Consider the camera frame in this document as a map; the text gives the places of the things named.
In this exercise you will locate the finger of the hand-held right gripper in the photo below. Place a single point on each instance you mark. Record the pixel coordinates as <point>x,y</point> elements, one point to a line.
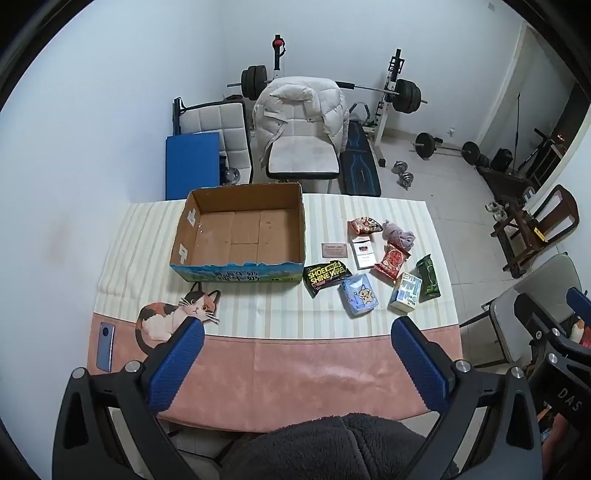
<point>579,300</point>
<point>535,316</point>

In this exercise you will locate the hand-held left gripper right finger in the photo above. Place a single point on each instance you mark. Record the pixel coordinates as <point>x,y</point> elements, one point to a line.
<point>420,364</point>

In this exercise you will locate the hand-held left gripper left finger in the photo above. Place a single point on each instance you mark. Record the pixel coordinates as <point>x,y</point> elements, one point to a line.
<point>178,364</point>

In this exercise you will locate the yellow blue tissue pack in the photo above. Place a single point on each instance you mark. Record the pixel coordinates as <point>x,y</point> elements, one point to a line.
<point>405,293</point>

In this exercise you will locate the green wet wipes packet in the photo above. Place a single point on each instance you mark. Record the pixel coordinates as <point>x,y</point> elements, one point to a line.
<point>428,277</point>

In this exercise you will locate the light blue tissue packet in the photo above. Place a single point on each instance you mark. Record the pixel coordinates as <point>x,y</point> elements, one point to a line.
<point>359,295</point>

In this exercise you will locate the red snack packet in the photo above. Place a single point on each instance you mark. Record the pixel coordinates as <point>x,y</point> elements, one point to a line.
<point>391,262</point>

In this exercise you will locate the white red cigarette box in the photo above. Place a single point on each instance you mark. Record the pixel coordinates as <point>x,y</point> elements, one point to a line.
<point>363,254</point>

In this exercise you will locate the black shoe wipes packet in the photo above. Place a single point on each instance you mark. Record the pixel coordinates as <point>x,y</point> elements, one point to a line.
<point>325,278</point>

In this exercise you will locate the purple cloth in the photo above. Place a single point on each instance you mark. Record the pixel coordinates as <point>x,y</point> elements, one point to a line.
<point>399,236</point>

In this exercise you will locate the cardboard box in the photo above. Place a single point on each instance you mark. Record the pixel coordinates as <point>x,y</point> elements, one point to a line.
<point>240,230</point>

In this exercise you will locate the orange panda snack packet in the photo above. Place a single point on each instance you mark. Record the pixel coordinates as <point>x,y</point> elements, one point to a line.
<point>364,226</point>

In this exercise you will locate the grey folding chair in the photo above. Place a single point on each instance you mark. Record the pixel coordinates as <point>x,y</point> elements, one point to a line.
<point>503,314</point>

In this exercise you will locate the blue smartphone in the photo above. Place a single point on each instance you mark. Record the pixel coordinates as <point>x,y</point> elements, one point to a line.
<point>105,346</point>

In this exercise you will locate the dark wooden chair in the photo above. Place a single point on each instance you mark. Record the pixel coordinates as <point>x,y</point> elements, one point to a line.
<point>554,221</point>

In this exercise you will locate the cat print striped tablecloth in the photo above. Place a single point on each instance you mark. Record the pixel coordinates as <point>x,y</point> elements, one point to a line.
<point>277,360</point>

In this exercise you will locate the dark fleece garment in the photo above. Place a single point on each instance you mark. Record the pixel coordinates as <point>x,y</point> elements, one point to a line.
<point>337,447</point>

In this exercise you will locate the pink card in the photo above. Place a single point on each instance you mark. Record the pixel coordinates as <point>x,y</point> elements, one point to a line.
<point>334,249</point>

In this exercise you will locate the short black barbell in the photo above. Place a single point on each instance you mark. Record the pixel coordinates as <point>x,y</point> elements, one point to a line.
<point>471,152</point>

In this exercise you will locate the chrome dumbbell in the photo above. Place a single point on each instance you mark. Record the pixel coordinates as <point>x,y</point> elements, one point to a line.
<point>407,180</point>
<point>398,166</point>

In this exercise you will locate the blue board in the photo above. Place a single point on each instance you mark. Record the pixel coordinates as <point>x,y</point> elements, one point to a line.
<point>193,166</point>

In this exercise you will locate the black weight bench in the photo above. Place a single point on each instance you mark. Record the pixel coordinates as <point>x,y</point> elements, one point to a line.
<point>360,161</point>

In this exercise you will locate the white padded chair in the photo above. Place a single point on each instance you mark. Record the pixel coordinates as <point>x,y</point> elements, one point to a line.
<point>302,157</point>

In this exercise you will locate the white quilted chair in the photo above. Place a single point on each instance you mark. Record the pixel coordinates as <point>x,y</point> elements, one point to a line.
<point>217,120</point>

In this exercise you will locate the racked black barbell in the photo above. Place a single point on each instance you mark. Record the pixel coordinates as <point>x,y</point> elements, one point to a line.
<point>408,94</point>

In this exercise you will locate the white barbell rack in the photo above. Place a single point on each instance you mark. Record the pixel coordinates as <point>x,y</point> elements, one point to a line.
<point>392,83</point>

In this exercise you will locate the white puffer jacket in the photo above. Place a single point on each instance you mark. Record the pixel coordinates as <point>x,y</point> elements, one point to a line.
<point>295,99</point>

